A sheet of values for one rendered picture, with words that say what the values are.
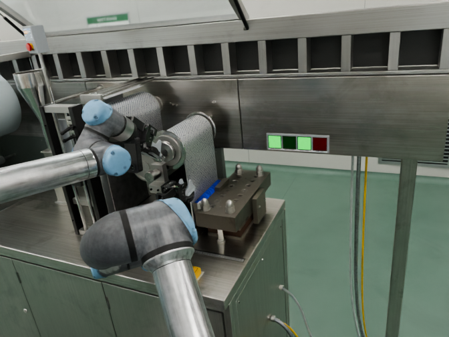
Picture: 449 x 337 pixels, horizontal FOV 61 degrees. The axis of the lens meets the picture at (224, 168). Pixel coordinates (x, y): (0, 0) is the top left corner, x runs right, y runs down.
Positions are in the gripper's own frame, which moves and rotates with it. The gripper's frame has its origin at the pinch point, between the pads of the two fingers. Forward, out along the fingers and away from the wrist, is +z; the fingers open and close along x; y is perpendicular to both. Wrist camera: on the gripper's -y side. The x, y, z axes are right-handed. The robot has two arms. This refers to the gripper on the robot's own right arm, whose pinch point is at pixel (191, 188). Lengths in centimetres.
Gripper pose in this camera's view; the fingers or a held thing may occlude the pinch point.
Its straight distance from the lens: 143.4
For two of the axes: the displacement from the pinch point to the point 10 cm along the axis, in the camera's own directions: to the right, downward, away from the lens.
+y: -1.0, -9.2, -3.9
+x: -9.1, -0.8, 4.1
